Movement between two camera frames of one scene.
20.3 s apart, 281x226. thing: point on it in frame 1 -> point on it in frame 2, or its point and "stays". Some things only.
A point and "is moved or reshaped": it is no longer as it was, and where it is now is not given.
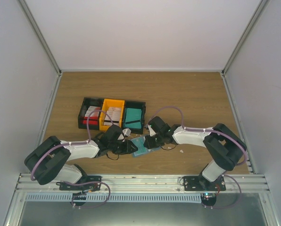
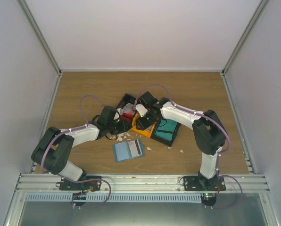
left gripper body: [119, 149] -> [117, 129]
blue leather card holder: [139, 142] is moved or reshaped
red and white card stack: [93, 119] -> [128, 112]
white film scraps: [127, 132] -> [119, 112]
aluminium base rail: [146, 184] stays
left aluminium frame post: [24, 5] stays
